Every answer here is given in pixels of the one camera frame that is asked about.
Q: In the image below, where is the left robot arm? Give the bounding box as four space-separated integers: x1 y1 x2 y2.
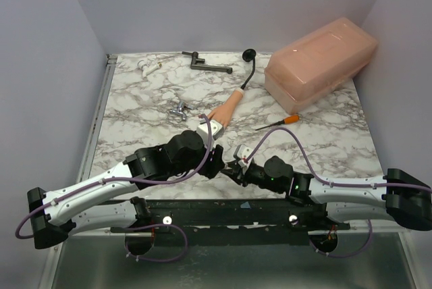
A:
26 126 224 249

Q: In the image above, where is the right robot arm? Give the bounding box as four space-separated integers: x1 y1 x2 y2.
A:
222 156 431 231

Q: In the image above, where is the mannequin practice hand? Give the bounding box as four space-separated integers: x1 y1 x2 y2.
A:
209 88 244 128

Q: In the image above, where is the chrome faucet tap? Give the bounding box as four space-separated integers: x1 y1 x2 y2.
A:
168 101 194 122

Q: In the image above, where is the black flexible stand with base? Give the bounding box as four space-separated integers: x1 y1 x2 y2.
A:
240 48 257 90

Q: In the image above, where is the white plastic faucet tap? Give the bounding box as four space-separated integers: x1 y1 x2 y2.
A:
137 60 162 78

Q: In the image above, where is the pink plastic storage box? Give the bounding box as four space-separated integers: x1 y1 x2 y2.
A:
264 18 378 115

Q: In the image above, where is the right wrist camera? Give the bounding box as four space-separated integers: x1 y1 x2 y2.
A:
234 144 252 167

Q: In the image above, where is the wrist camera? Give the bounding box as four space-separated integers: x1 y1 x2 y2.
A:
196 119 225 142
234 144 252 167

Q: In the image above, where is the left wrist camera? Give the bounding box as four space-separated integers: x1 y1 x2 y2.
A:
196 119 225 142

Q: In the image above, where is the orange handled screwdriver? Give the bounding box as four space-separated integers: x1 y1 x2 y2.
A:
256 115 300 131

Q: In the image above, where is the black mounting rail base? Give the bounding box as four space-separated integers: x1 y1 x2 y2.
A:
124 199 349 251

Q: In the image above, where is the dark bronze faucet handle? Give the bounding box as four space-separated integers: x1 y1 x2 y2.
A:
182 50 234 74

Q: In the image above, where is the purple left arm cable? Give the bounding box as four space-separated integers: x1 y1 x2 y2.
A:
15 115 217 263

